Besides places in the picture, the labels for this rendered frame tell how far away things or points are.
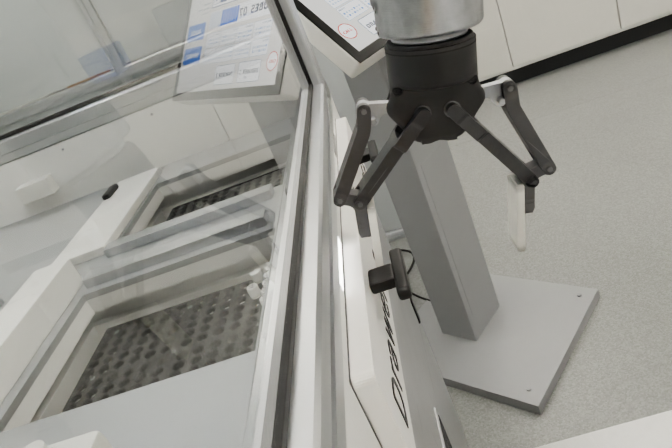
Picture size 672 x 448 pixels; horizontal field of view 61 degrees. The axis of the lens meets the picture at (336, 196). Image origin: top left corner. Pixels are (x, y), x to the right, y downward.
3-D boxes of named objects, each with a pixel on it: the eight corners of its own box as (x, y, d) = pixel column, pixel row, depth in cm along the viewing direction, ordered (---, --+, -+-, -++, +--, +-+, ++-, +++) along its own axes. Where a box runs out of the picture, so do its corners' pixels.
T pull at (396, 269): (403, 255, 56) (399, 244, 56) (414, 300, 50) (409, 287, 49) (369, 266, 57) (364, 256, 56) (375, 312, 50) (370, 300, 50)
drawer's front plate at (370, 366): (384, 271, 70) (354, 196, 65) (421, 476, 44) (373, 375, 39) (371, 275, 70) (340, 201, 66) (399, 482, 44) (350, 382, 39)
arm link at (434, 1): (361, -35, 48) (370, 35, 51) (368, -27, 40) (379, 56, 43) (467, -53, 48) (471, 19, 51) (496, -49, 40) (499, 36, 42)
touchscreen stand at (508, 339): (599, 297, 166) (521, -58, 125) (540, 414, 140) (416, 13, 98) (453, 275, 201) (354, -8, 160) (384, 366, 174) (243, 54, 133)
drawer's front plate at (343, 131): (367, 172, 98) (345, 115, 94) (383, 260, 72) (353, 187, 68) (358, 175, 99) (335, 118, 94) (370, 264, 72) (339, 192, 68)
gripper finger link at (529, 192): (516, 159, 52) (548, 154, 52) (517, 207, 54) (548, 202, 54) (521, 165, 51) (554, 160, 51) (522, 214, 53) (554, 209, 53)
